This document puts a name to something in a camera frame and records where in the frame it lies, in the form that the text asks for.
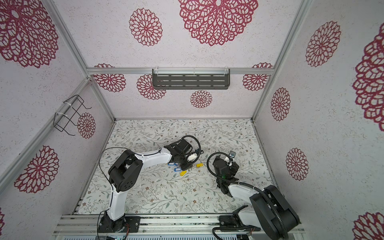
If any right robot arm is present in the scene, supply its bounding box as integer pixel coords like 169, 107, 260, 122
209, 154, 301, 240

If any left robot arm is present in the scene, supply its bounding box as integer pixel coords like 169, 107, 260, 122
97, 135, 204, 233

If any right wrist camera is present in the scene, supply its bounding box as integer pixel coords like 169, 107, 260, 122
226, 151, 236, 166

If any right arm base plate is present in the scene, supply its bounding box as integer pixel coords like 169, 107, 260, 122
219, 215, 261, 232

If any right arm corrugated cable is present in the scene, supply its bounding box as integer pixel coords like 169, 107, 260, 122
206, 151, 289, 240

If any grey slotted wall shelf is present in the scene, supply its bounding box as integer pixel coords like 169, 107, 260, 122
152, 69, 231, 90

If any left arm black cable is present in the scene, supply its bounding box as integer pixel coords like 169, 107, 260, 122
96, 146, 130, 240

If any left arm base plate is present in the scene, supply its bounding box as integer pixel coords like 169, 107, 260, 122
97, 215, 141, 233

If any black wire wall basket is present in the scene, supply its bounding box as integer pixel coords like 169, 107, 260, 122
53, 95, 92, 137

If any aluminium front rail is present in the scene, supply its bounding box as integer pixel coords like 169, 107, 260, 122
53, 213, 306, 236

